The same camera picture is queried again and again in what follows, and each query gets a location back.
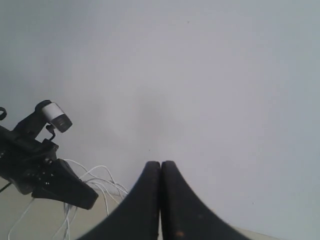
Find white wired earphones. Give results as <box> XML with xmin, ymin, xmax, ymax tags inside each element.
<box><xmin>0</xmin><ymin>159</ymin><xmax>128</xmax><ymax>240</ymax></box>

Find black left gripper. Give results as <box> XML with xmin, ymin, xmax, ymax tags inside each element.
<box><xmin>0</xmin><ymin>126</ymin><xmax>98</xmax><ymax>210</ymax></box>

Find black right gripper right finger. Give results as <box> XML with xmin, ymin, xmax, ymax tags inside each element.
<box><xmin>161</xmin><ymin>161</ymin><xmax>248</xmax><ymax>240</ymax></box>

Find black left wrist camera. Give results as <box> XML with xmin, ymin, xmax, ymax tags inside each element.
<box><xmin>13</xmin><ymin>100</ymin><xmax>73</xmax><ymax>140</ymax></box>

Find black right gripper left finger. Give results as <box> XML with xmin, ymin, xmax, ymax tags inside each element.
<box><xmin>80</xmin><ymin>161</ymin><xmax>161</xmax><ymax>240</ymax></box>

